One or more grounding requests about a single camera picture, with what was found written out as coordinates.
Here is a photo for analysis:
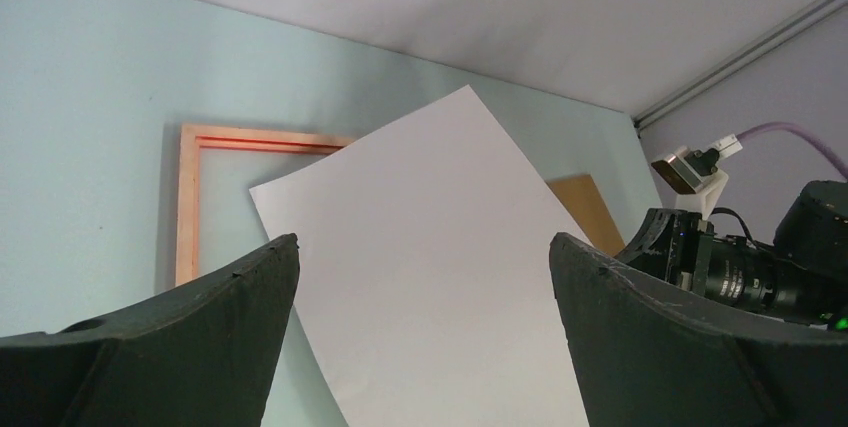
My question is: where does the brown backing board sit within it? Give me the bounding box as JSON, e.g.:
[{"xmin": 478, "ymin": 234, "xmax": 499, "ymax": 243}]
[{"xmin": 547, "ymin": 174, "xmax": 625, "ymax": 257}]

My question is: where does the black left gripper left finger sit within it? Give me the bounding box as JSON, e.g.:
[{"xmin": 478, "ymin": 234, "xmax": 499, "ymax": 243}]
[{"xmin": 1, "ymin": 234, "xmax": 300, "ymax": 426}]

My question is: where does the orange wooden picture frame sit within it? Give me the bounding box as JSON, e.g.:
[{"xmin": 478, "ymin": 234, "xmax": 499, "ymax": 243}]
[{"xmin": 174, "ymin": 124, "xmax": 354, "ymax": 286}]

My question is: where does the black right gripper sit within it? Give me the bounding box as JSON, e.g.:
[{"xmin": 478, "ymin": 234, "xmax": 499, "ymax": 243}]
[{"xmin": 616, "ymin": 181, "xmax": 847, "ymax": 332}]

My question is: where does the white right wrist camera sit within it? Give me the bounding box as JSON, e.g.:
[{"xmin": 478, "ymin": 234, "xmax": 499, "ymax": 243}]
[{"xmin": 650, "ymin": 134, "xmax": 743, "ymax": 219}]

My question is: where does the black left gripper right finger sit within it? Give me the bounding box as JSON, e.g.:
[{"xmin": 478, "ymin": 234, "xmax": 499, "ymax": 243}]
[{"xmin": 549, "ymin": 233, "xmax": 847, "ymax": 426}]

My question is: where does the sunset photo print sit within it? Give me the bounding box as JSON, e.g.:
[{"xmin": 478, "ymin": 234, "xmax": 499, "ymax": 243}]
[{"xmin": 250, "ymin": 87, "xmax": 587, "ymax": 426}]

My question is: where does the aluminium corner post right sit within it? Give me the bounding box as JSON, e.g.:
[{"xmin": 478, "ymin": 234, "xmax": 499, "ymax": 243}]
[{"xmin": 632, "ymin": 0, "xmax": 847, "ymax": 133}]

